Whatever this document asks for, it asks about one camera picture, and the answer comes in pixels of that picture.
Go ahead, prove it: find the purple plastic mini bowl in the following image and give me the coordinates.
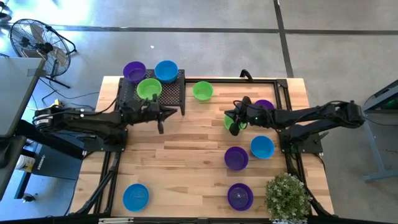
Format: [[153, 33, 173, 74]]
[[123, 60, 147, 84], [226, 182, 254, 212], [224, 146, 249, 171], [253, 99, 276, 110]]

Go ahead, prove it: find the grey desk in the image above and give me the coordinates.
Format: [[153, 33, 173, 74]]
[[0, 57, 46, 139]]

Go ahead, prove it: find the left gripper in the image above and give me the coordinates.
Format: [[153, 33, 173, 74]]
[[121, 93, 179, 136]]

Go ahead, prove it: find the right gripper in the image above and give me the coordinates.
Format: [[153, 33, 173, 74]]
[[224, 96, 278, 137]]

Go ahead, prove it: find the black floor fan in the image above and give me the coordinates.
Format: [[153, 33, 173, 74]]
[[8, 17, 78, 90]]

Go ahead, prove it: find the black perforated metal shelf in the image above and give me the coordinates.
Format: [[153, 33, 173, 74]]
[[117, 68, 187, 116]]

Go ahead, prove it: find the grey metal stand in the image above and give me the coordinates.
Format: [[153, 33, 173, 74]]
[[361, 79, 398, 183]]

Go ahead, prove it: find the green plastic mini bowl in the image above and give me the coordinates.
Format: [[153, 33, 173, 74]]
[[192, 80, 215, 102], [223, 113, 249, 132], [136, 77, 163, 101]]

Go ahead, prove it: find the black aluminium rig frame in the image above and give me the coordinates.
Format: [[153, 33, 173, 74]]
[[70, 76, 336, 218]]

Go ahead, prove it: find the white tub yellow label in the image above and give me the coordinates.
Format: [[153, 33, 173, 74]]
[[14, 154, 37, 172]]

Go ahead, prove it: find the black computer case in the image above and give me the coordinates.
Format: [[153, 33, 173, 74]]
[[29, 141, 85, 182]]

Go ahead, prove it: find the blue plastic mini bowl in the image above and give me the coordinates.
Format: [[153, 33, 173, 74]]
[[250, 135, 275, 160], [122, 183, 150, 213], [154, 60, 180, 83]]

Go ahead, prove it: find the artificial green potted plant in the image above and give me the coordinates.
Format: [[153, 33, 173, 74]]
[[264, 172, 313, 223]]

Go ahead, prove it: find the black table clamp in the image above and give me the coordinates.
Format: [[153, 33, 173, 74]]
[[239, 68, 254, 82]]

